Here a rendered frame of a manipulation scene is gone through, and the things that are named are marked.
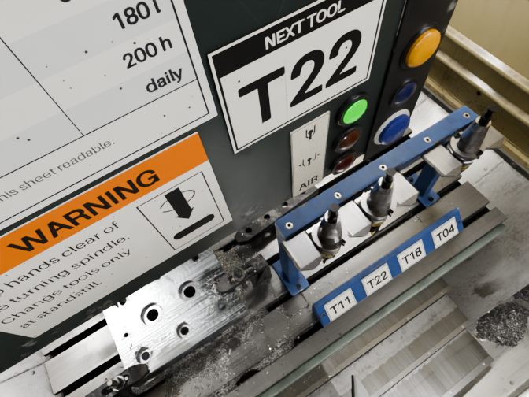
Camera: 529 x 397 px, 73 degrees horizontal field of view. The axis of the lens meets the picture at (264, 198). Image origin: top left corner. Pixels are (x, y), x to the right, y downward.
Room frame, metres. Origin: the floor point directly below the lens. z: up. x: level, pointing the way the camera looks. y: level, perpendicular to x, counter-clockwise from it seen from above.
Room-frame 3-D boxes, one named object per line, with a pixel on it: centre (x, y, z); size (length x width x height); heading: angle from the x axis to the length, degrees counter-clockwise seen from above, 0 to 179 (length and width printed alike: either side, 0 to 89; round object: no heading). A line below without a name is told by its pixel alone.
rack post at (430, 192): (0.43, -0.44, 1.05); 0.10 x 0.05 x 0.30; 23
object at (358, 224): (0.25, -0.15, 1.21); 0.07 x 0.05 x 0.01; 23
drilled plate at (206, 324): (0.23, 0.26, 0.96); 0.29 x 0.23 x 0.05; 113
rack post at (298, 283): (0.26, -0.03, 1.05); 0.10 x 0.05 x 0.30; 23
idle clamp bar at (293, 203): (0.42, -0.02, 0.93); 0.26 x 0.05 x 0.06; 118
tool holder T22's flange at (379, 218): (0.27, -0.20, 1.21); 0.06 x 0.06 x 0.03
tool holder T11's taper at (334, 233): (0.23, -0.10, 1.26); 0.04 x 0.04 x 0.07
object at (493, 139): (0.38, -0.46, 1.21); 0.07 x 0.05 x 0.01; 23
